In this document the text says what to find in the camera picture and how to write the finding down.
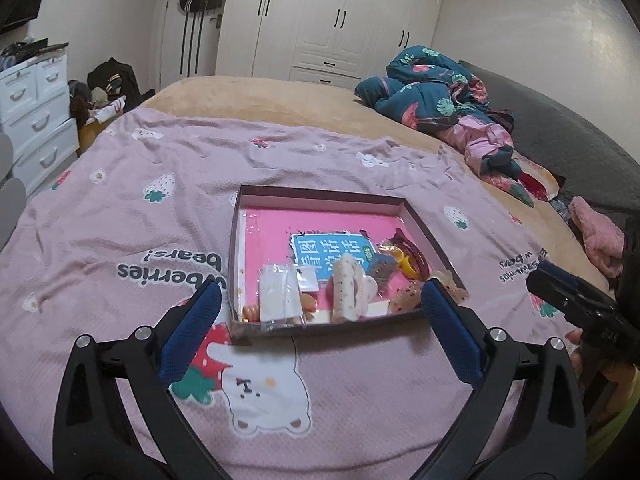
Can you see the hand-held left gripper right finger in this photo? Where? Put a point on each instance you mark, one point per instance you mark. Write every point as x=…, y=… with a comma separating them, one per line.
x=450, y=330

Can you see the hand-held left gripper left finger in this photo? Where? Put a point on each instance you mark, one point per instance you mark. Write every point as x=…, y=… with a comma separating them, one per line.
x=192, y=330

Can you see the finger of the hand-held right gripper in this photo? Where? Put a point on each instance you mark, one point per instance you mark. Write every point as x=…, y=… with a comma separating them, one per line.
x=555, y=285

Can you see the clear packet with white card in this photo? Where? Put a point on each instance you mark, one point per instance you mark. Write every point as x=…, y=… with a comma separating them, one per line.
x=280, y=295

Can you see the shallow pink-lined box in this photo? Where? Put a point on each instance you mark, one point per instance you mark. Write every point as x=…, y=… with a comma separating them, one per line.
x=270, y=230

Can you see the person's right forearm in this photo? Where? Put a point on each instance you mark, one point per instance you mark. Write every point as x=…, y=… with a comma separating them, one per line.
x=615, y=430

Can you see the person's right hand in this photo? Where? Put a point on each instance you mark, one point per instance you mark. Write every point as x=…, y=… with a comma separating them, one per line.
x=620, y=380

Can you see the beige bear hair claw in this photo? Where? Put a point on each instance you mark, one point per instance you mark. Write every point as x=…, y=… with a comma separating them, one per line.
x=450, y=285

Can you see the brown leopard hair claw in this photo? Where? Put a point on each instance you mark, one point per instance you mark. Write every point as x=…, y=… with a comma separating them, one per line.
x=405, y=297

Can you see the pink fluffy garment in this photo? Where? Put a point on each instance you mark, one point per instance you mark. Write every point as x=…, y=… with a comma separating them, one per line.
x=595, y=235

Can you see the dark blue patterned cloth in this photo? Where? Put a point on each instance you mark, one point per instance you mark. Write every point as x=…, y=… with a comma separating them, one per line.
x=562, y=212

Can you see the grey oval hair clip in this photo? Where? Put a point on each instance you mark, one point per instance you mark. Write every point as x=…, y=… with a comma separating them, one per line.
x=381, y=270

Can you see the tan and red cushion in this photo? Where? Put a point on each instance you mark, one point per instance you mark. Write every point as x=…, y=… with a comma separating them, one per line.
x=540, y=180

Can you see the small white card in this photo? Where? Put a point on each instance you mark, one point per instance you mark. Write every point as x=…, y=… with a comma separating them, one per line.
x=309, y=280

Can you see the pink strawberry printed blanket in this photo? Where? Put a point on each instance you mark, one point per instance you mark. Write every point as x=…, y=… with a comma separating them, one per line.
x=100, y=210

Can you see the grey quilted headboard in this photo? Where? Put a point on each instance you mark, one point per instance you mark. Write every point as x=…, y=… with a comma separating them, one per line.
x=560, y=130

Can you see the dark maroon garment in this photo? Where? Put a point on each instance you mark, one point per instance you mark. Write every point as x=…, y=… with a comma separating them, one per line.
x=500, y=120

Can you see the yellow cardboard box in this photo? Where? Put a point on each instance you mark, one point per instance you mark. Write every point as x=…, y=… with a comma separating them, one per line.
x=92, y=135

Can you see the grey round chair back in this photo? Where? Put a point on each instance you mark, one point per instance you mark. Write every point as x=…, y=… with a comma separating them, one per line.
x=10, y=200

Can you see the dark blue floral quilt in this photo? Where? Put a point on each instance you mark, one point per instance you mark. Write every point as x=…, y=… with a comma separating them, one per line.
x=425, y=95

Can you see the tan bed sheet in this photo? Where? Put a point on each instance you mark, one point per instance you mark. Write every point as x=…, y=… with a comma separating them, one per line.
x=250, y=95

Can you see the pile of clothes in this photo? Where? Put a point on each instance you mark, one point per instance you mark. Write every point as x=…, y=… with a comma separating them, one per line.
x=87, y=102

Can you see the black bag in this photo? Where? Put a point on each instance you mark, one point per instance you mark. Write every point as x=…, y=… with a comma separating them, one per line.
x=112, y=77

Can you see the white chest of drawers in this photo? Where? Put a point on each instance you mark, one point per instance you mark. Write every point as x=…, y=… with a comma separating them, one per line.
x=35, y=115

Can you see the dark clutter pile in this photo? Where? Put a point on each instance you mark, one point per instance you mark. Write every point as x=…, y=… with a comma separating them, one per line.
x=30, y=52

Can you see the white wardrobe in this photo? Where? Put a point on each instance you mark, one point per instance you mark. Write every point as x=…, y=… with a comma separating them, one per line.
x=310, y=10

